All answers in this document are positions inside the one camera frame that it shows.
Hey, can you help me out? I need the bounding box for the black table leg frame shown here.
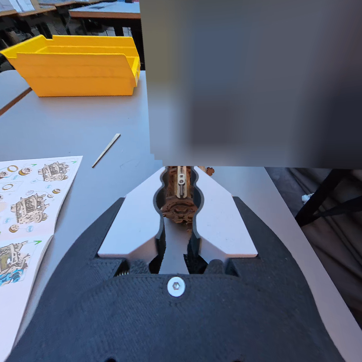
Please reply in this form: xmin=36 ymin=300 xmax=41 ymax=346
xmin=295 ymin=169 xmax=362 ymax=227

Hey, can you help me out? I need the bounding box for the wooden model assembly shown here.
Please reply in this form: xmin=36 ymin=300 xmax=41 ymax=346
xmin=160 ymin=166 xmax=215 ymax=233

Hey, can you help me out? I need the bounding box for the grey table with wooden edge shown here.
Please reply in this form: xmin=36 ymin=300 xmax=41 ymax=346
xmin=69 ymin=1 xmax=141 ymax=37

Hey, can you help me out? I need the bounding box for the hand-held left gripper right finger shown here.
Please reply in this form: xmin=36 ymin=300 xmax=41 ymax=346
xmin=183 ymin=166 xmax=258 ymax=275

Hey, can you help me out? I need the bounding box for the yellow plastic bin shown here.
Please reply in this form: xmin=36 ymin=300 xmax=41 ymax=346
xmin=0 ymin=35 xmax=141 ymax=97

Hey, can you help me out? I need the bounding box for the illustrated instruction booklet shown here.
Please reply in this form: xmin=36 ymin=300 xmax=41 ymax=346
xmin=0 ymin=155 xmax=83 ymax=353

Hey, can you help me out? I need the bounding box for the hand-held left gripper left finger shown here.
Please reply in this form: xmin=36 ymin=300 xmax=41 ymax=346
xmin=97 ymin=166 xmax=167 ymax=274

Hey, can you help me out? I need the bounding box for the thin wooden stick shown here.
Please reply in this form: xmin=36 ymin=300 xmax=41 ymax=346
xmin=91 ymin=133 xmax=121 ymax=168

